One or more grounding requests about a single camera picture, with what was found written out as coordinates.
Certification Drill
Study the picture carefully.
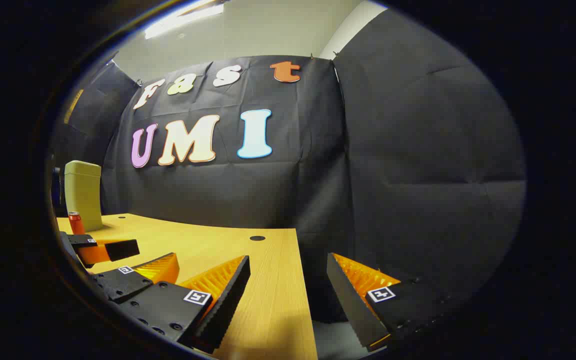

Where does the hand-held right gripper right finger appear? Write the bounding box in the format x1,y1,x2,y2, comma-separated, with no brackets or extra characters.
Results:
326,252,469,353

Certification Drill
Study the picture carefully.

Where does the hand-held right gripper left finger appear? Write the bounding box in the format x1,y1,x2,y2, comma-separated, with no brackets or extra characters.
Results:
118,255,251,353

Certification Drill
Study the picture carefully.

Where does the red pop can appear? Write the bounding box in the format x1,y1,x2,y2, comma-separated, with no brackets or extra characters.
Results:
68,211,86,236

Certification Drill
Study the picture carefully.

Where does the green desktop garbage bin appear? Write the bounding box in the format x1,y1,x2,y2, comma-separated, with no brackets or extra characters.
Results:
64,160,104,233

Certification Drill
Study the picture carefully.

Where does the wooden desktop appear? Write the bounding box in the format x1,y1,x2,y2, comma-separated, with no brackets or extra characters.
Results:
55,213,319,360

